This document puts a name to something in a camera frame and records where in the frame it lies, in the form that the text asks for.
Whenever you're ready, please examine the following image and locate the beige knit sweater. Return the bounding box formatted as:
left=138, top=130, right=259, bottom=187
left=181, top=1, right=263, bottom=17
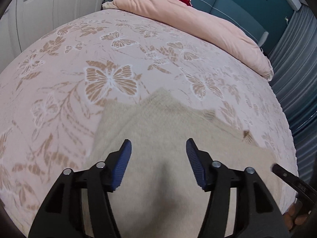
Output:
left=84, top=89, right=282, bottom=237

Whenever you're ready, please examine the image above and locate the person's right hand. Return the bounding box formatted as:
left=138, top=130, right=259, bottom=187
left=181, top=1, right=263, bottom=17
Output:
left=283, top=200, right=309, bottom=231

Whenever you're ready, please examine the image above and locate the pink butterfly bed blanket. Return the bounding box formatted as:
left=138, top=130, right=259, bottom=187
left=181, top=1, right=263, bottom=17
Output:
left=1, top=10, right=297, bottom=235

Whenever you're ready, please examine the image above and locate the grey-blue pleated curtain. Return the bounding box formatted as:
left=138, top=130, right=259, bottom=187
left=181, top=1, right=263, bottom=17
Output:
left=269, top=5, right=316, bottom=182

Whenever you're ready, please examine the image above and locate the teal upholstered headboard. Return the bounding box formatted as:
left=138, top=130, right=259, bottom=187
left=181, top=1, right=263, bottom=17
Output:
left=191, top=0, right=270, bottom=54

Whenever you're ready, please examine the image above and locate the white wardrobe with red stickers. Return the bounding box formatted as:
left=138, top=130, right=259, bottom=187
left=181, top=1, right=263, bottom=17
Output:
left=1, top=0, right=103, bottom=70

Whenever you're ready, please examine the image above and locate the pink folded duvet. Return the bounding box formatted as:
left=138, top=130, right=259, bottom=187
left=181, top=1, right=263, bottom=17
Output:
left=102, top=0, right=274, bottom=81

